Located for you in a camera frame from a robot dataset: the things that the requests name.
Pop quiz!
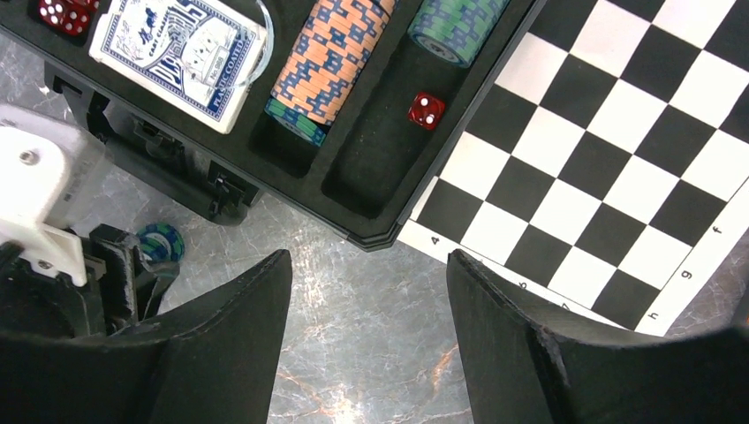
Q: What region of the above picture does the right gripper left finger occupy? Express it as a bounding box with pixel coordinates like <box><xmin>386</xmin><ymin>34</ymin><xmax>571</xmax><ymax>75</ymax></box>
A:
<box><xmin>1</xmin><ymin>249</ymin><xmax>292</xmax><ymax>423</ymax></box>

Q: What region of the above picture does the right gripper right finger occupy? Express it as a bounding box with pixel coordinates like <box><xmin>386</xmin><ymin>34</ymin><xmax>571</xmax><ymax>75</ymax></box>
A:
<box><xmin>446</xmin><ymin>250</ymin><xmax>748</xmax><ymax>423</ymax></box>

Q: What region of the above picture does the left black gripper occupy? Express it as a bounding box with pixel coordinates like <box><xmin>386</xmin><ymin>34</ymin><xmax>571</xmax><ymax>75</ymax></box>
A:
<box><xmin>1</xmin><ymin>224</ymin><xmax>180</xmax><ymax>338</ymax></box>

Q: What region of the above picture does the teal chip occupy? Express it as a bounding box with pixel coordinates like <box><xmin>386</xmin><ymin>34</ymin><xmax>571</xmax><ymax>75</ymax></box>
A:
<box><xmin>265</xmin><ymin>97</ymin><xmax>326</xmax><ymax>147</ymax></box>
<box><xmin>136</xmin><ymin>223</ymin><xmax>185</xmax><ymax>263</ymax></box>

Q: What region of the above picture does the black poker set case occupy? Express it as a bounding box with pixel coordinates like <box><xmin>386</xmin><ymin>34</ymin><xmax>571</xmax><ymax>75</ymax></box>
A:
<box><xmin>1</xmin><ymin>1</ymin><xmax>544</xmax><ymax>252</ymax></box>

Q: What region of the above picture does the clear round lid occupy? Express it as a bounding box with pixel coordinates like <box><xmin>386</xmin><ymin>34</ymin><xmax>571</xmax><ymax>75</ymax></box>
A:
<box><xmin>201</xmin><ymin>0</ymin><xmax>274</xmax><ymax>90</ymax></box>

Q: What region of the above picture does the pink chip stack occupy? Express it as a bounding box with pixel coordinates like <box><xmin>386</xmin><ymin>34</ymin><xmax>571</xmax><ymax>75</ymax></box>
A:
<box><xmin>271</xmin><ymin>0</ymin><xmax>398</xmax><ymax>125</ymax></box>

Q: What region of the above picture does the green blue chip stack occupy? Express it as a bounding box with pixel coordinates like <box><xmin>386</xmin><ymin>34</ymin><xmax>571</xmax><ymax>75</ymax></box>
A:
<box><xmin>407</xmin><ymin>0</ymin><xmax>510</xmax><ymax>68</ymax></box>

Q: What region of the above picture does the black white checkered board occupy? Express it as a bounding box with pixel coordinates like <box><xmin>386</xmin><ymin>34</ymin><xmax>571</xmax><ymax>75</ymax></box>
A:
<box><xmin>399</xmin><ymin>1</ymin><xmax>748</xmax><ymax>337</ymax></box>

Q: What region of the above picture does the blue card deck in case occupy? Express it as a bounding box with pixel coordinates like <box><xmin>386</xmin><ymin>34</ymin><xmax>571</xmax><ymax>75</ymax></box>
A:
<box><xmin>88</xmin><ymin>1</ymin><xmax>249</xmax><ymax>134</ymax></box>

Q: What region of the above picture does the red die right slot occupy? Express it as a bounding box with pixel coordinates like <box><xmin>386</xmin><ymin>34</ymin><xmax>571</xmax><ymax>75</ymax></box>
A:
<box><xmin>407</xmin><ymin>92</ymin><xmax>446</xmax><ymax>130</ymax></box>

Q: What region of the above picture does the red die in case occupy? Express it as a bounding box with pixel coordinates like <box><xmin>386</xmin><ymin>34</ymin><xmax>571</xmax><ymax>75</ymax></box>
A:
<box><xmin>36</xmin><ymin>0</ymin><xmax>100</xmax><ymax>36</ymax></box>

